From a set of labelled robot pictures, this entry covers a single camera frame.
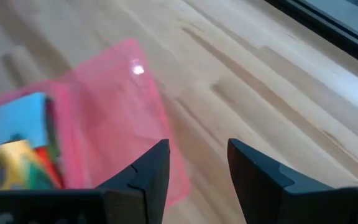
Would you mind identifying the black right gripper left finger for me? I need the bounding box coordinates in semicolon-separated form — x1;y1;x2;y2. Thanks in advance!
95;139;171;224

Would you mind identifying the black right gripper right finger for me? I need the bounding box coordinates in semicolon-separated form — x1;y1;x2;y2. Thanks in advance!
227;138;342;224

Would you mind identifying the pink translucent pencil case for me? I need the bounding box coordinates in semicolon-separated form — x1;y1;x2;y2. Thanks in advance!
0;37;191;208

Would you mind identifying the yellow green crayon box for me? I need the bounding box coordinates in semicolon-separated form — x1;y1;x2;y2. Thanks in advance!
0;139;64;191

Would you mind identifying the blue sticky note pad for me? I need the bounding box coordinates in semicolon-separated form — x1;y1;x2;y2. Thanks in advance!
0;91;48;149

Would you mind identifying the black metal table frame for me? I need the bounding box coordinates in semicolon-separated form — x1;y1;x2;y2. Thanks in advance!
264;0;358;72

